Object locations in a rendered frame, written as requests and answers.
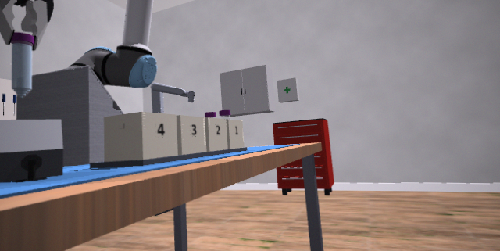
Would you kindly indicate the white bucket adapter with holes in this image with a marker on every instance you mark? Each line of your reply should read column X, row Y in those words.
column 190, row 134
column 216, row 134
column 235, row 136

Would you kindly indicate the blue mat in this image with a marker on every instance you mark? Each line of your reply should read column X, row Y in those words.
column 75, row 175

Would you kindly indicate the centrifuge tube with purple cap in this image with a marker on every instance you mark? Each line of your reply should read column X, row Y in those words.
column 21, row 63

